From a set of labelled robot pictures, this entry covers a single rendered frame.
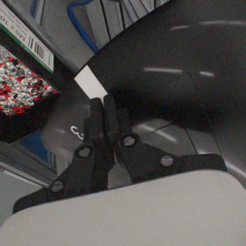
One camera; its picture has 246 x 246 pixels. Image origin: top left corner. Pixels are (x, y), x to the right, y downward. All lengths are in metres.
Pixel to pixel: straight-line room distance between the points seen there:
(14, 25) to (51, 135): 0.13
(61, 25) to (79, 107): 1.06
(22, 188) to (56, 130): 1.10
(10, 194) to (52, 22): 1.04
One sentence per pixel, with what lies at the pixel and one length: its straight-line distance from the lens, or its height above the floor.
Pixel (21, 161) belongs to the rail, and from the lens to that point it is 0.58.
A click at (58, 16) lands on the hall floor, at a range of 1.18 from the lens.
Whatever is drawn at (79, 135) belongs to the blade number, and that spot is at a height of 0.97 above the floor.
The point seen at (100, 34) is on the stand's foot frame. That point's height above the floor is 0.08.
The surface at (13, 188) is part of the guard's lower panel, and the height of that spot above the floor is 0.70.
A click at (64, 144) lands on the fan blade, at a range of 0.21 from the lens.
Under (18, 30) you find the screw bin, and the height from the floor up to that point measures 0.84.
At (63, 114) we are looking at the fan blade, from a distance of 0.18.
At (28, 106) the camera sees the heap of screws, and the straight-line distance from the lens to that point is 0.36.
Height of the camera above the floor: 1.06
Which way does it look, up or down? 31 degrees down
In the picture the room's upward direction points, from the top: 166 degrees clockwise
